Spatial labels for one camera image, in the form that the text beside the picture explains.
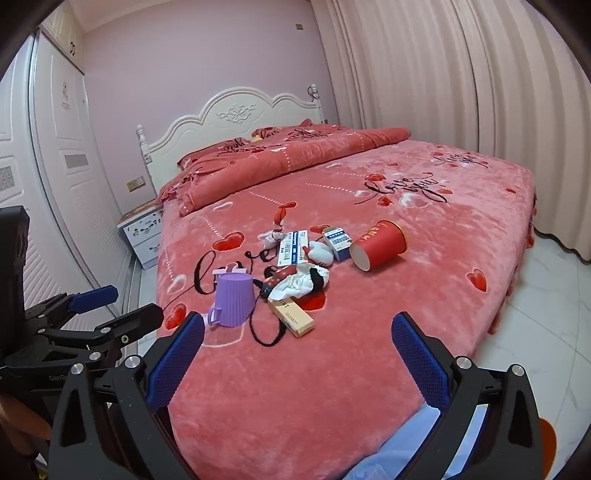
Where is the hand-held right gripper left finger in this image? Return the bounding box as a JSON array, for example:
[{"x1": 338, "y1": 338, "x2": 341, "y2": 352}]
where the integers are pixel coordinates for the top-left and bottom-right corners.
[{"x1": 50, "y1": 311, "x2": 207, "y2": 480}]

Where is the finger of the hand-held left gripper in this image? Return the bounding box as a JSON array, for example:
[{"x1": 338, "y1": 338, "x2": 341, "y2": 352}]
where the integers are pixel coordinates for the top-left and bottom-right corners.
[
  {"x1": 44, "y1": 303, "x2": 165, "y2": 358},
  {"x1": 25, "y1": 285, "x2": 119, "y2": 334}
]

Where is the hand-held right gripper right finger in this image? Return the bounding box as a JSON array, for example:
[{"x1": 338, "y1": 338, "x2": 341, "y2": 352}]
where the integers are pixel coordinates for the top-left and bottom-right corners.
[{"x1": 392, "y1": 311, "x2": 546, "y2": 480}]

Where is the white pouch with red string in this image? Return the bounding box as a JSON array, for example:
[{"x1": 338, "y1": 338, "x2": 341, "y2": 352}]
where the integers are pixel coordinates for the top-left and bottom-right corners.
[{"x1": 268, "y1": 203, "x2": 297, "y2": 241}]

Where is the person's left forearm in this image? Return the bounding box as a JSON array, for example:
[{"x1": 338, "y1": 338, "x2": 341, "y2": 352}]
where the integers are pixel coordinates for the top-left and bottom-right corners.
[{"x1": 0, "y1": 394, "x2": 52, "y2": 455}]

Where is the pink heart printed blanket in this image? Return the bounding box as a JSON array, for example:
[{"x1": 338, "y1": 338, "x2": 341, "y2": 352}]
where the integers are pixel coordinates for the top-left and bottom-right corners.
[{"x1": 154, "y1": 124, "x2": 539, "y2": 480}]

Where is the white nightstand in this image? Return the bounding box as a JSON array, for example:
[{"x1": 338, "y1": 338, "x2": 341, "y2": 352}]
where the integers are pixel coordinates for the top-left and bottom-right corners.
[{"x1": 117, "y1": 203, "x2": 163, "y2": 271}]

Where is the purple ribbed cup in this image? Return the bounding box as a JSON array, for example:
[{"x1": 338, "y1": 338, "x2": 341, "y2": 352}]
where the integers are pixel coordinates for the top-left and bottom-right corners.
[{"x1": 207, "y1": 272, "x2": 259, "y2": 329}]

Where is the person's light blue shirt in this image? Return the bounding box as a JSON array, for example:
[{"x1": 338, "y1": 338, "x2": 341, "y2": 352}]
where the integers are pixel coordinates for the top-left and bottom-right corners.
[{"x1": 342, "y1": 406, "x2": 490, "y2": 480}]

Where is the pink white wrapper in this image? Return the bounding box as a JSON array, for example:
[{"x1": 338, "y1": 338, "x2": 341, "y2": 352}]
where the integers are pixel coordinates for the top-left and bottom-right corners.
[{"x1": 212, "y1": 262, "x2": 252, "y2": 282}]

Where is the white wardrobe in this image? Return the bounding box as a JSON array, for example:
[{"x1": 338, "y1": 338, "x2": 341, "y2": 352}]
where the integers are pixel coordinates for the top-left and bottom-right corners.
[{"x1": 0, "y1": 0, "x2": 139, "y2": 370}]

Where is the beige long box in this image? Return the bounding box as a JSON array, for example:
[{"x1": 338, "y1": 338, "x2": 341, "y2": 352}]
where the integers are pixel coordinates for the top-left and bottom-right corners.
[{"x1": 268, "y1": 298, "x2": 316, "y2": 337}]

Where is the red paper cup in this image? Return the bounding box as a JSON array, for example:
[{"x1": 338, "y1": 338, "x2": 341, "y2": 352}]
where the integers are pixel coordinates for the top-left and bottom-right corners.
[{"x1": 349, "y1": 220, "x2": 409, "y2": 272}]

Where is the crumpled white tissue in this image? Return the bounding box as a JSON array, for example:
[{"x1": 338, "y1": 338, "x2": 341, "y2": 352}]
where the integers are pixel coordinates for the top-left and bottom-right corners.
[{"x1": 269, "y1": 269, "x2": 331, "y2": 303}]

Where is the small white blue box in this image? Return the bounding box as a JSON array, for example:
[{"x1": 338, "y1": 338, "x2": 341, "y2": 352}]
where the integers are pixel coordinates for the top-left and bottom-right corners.
[{"x1": 322, "y1": 226, "x2": 354, "y2": 263}]

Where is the flat white blue box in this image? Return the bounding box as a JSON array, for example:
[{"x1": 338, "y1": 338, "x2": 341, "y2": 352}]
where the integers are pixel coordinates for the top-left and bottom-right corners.
[{"x1": 276, "y1": 229, "x2": 311, "y2": 267}]

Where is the red printed pillow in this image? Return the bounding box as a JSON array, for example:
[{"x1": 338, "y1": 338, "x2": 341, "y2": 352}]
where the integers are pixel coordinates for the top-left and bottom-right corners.
[{"x1": 178, "y1": 127, "x2": 296, "y2": 168}]

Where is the folded red quilt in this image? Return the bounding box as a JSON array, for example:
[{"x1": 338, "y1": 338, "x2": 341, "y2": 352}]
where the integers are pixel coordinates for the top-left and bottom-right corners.
[{"x1": 154, "y1": 124, "x2": 411, "y2": 217}]

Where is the white carved headboard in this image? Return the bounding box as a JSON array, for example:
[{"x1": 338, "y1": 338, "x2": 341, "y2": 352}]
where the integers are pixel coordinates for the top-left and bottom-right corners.
[{"x1": 136, "y1": 84, "x2": 324, "y2": 197}]

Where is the pink pleated curtain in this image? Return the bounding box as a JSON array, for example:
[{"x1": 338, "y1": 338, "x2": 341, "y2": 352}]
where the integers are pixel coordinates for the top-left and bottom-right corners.
[{"x1": 309, "y1": 0, "x2": 591, "y2": 264}]

